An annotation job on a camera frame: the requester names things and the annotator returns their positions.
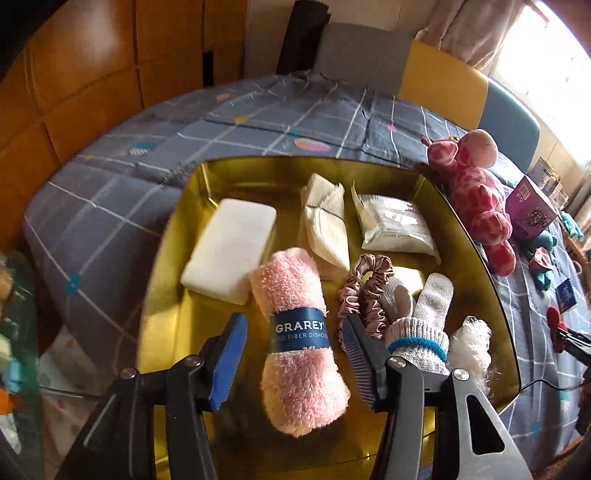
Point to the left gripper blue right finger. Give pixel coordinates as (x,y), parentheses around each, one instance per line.
(392,385)

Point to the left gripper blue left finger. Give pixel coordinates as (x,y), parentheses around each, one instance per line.
(194,385)

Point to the red plush toy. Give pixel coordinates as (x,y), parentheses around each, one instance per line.
(556,327)

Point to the blue tissue pack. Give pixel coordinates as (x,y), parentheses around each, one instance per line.
(566,297)

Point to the white fluffy cloth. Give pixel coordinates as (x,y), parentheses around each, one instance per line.
(469,350)

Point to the teal plush bear pink scarf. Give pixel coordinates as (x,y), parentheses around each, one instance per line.
(539,252)

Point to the pink microfiber towel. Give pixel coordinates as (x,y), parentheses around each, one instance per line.
(301,384)

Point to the brown satin scrunchie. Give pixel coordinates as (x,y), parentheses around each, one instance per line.
(362,291)

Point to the white sponge block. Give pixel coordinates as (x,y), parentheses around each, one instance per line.
(231,245)

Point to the white wet wipes pack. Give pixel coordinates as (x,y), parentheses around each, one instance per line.
(391,224)

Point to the cream cloth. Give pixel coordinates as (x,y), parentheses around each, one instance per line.
(322,230)

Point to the gold metal tray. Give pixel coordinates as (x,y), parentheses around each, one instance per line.
(462,435)

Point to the teal object on desk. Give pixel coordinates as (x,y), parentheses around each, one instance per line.
(571,227)

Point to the purple cardboard box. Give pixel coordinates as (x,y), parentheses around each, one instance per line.
(530,210)

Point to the pink giraffe plush toy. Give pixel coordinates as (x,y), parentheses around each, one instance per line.
(476,194)

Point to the glass side table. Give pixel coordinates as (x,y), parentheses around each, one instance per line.
(19,326)

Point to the grey plaid bed cover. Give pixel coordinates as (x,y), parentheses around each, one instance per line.
(94,227)

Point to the yellow blue grey headboard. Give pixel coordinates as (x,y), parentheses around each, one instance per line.
(395,64)

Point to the pink curtain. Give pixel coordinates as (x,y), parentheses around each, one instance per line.
(471,31)

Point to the wooden wardrobe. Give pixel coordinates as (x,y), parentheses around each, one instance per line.
(94,64)

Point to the black rolled mat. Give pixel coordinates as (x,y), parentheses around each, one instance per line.
(303,36)

